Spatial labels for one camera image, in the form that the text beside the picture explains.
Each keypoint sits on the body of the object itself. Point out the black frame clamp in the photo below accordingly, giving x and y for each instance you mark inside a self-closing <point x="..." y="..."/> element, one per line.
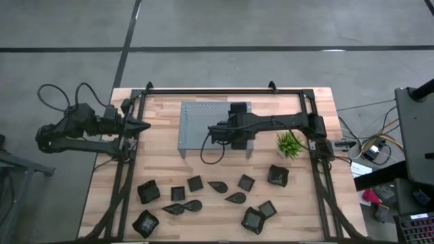
<point x="149" y="86"/>
<point x="272" y="86"/>

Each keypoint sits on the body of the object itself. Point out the grey perforated metal shelf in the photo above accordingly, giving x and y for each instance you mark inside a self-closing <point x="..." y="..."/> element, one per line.
<point x="196" y="125"/>

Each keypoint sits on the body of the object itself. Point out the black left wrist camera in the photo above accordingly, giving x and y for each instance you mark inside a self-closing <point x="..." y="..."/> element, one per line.
<point x="110" y="112"/>

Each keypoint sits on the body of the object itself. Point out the black aluminium table frame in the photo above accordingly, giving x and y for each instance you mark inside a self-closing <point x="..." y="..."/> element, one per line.
<point x="220" y="91"/>

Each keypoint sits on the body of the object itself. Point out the black teardrop plate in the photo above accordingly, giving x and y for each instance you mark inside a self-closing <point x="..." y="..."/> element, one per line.
<point x="176" y="209"/>
<point x="219" y="187"/>
<point x="238" y="198"/>
<point x="194" y="205"/>

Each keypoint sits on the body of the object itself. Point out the white paper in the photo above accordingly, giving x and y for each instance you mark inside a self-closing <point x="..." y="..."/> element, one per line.
<point x="360" y="168"/>

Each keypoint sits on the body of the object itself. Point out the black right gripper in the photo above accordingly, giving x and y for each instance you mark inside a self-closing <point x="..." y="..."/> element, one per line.
<point x="239" y="130"/>

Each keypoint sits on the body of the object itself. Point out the black stand base bar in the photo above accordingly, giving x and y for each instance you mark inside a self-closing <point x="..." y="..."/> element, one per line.
<point x="379" y="176"/>

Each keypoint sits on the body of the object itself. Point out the black block on plate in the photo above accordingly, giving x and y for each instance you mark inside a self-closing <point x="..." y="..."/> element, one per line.
<point x="345" y="144"/>

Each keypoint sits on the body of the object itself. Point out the grey metal table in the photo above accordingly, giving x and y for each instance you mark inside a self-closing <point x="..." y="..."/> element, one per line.
<point x="34" y="166"/>

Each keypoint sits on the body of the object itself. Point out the black pole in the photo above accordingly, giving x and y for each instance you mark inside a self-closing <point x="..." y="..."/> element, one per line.
<point x="424" y="89"/>

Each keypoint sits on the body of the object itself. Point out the white and blue adapter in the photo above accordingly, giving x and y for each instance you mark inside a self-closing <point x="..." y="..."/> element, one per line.
<point x="374" y="149"/>

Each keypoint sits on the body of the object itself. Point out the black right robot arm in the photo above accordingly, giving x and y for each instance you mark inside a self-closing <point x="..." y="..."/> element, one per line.
<point x="281" y="120"/>

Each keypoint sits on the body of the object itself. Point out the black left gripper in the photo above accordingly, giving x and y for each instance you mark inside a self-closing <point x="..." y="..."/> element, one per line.
<point x="117" y="127"/>

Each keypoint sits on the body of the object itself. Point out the large black pot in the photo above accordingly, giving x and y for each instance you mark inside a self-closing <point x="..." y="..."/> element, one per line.
<point x="146" y="223"/>
<point x="253" y="221"/>
<point x="148" y="192"/>
<point x="278" y="176"/>

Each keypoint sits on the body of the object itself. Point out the red object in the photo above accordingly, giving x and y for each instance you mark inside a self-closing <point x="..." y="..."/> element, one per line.
<point x="370" y="196"/>

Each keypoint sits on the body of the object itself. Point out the green plant in white pot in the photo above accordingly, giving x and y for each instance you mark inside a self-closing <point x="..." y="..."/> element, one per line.
<point x="288" y="145"/>

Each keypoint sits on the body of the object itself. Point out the laptop with backlit keyboard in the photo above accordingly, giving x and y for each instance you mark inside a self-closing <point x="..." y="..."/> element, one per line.
<point x="418" y="232"/>

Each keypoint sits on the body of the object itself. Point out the dark grey bag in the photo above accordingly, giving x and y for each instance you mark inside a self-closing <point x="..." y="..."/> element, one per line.
<point x="384" y="194"/>

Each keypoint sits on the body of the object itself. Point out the small black square plate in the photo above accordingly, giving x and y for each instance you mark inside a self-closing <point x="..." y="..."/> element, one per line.
<point x="195" y="183"/>
<point x="178" y="194"/>
<point x="245" y="183"/>
<point x="267" y="209"/>

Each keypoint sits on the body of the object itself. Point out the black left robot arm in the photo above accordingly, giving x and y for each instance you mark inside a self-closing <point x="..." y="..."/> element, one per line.
<point x="84" y="146"/>

